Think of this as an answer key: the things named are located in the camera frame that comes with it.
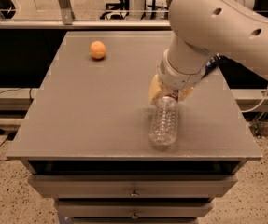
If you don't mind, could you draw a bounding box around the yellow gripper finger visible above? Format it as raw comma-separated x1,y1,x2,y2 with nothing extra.
178,87,193,101
148,75,168,104

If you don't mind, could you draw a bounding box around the clear plastic water bottle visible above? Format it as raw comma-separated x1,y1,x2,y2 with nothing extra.
149,96,178,147

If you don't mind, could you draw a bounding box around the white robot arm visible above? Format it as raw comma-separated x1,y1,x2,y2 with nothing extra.
149,0,268,104

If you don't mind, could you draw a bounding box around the blue chip bag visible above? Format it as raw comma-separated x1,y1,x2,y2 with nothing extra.
204,53,229,77

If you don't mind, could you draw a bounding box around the orange fruit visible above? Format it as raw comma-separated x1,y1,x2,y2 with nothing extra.
90,41,106,60

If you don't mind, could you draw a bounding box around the black office chair base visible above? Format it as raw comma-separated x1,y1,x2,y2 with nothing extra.
99,0,129,20

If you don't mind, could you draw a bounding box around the grey drawer cabinet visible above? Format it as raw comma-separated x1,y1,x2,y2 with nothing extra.
7,32,261,224

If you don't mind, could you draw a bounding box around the upper drawer knob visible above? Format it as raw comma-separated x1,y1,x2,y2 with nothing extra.
130,189,139,198

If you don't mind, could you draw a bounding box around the drawer knob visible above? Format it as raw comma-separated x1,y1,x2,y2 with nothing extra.
130,189,139,198
131,212,139,219

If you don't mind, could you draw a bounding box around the lower drawer knob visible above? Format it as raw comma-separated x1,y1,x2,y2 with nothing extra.
131,212,139,219

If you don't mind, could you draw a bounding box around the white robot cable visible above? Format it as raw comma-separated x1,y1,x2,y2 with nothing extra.
240,81,268,114

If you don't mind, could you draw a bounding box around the metal guard rail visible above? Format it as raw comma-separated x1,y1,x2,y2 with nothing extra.
0,0,170,30

